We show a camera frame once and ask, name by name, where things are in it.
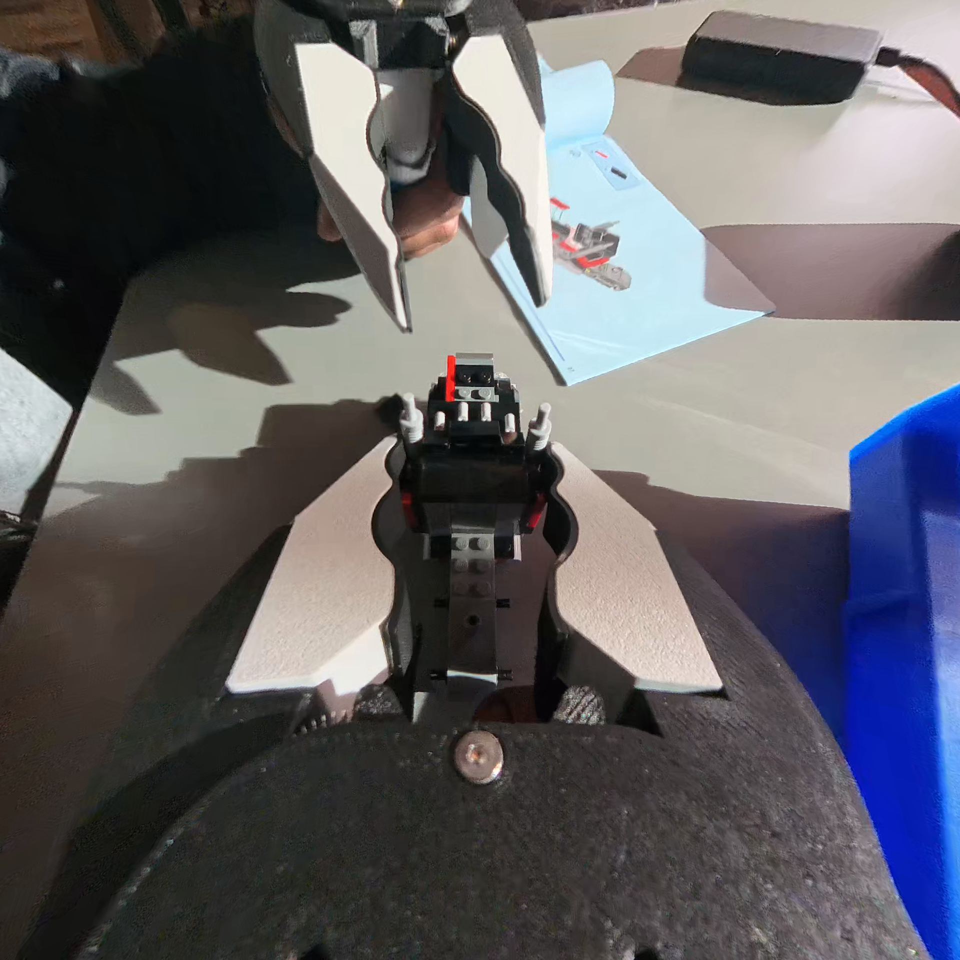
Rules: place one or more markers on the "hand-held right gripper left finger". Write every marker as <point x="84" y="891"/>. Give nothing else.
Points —
<point x="330" y="600"/>

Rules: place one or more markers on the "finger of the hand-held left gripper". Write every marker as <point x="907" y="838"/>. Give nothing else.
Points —
<point x="337" y="135"/>
<point x="510" y="112"/>

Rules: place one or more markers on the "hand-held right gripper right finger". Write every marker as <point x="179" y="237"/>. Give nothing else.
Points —
<point x="630" y="600"/>

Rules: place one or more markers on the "toy brick truck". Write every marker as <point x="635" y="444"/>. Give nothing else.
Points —
<point x="472" y="487"/>

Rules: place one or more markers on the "thin red toy bar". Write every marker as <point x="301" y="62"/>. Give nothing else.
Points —
<point x="451" y="379"/>

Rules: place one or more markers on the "blue plastic bin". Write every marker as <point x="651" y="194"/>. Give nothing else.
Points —
<point x="915" y="600"/>

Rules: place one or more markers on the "person's left forearm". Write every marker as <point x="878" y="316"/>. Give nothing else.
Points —
<point x="150" y="165"/>

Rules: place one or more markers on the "person's left hand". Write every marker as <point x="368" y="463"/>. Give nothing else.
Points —
<point x="424" y="217"/>

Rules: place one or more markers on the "light blue instruction booklet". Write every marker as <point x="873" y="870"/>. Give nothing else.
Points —
<point x="660" y="300"/>

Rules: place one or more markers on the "black power adapter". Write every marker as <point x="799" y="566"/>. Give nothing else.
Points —
<point x="780" y="52"/>

